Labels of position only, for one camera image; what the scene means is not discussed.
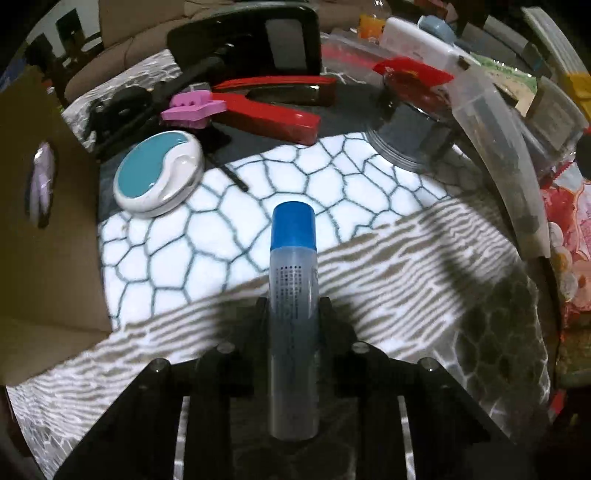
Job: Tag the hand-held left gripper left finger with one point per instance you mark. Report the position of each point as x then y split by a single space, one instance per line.
256 341

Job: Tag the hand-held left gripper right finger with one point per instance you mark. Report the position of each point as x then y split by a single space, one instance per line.
330 341

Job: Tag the blue capped clear tube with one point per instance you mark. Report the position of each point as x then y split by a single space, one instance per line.
293 295

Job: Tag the teal white round case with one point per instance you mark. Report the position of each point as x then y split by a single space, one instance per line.
152 173

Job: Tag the pink toe separator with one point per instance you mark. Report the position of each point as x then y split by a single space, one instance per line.
189 108

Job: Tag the black metal tool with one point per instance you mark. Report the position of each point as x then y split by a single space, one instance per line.
120 104

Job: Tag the clear plastic container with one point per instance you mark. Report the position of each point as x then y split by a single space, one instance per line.
498 138

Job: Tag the black hair pin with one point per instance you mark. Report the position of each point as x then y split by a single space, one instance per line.
233 176

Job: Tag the round glass dish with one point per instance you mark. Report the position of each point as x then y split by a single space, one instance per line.
406 138

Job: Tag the red floral bag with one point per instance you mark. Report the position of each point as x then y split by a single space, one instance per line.
568 249

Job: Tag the light purple packet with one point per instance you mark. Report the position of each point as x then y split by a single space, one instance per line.
45 180

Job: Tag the black headset viewer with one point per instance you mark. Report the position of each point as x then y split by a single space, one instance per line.
221 44

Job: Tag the white tissue box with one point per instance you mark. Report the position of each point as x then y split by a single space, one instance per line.
415 39

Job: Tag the orange juice bottle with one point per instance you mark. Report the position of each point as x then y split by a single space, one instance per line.
371 25

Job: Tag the green snack packet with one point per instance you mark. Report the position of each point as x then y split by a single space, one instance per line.
508 76

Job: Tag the glass candle jar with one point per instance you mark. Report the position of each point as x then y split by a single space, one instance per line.
554 110

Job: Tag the brown sofa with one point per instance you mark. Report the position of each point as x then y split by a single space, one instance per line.
134 41

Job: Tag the blue-grey soap bar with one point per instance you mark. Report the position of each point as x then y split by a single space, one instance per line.
436 25

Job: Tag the grey cardboard box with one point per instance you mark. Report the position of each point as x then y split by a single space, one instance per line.
554 37

